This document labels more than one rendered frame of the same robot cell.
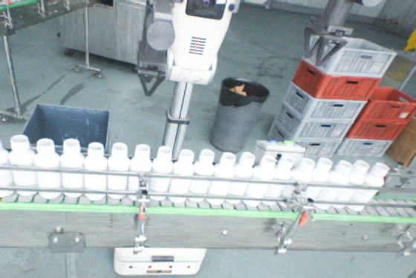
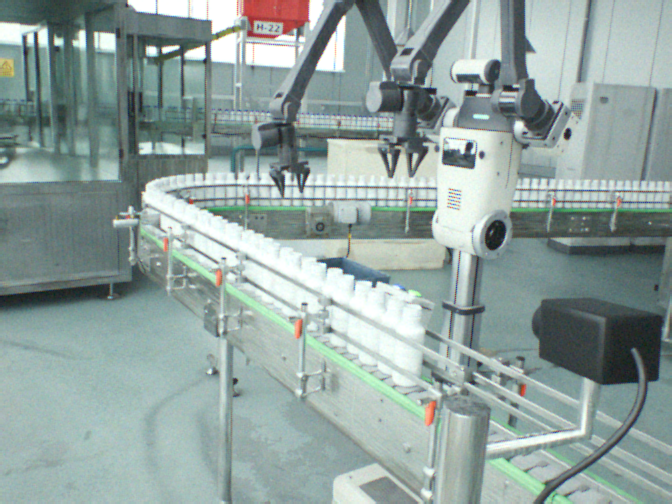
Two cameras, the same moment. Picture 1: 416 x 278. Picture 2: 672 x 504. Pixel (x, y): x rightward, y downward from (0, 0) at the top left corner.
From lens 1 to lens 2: 1.71 m
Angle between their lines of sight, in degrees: 65
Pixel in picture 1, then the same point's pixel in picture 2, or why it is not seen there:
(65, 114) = (357, 273)
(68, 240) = (210, 316)
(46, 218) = (205, 286)
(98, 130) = not seen: hidden behind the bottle
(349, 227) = (382, 408)
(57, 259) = (309, 479)
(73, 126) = not seen: hidden behind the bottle
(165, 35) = (257, 138)
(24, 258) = (291, 458)
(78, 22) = not seen: outside the picture
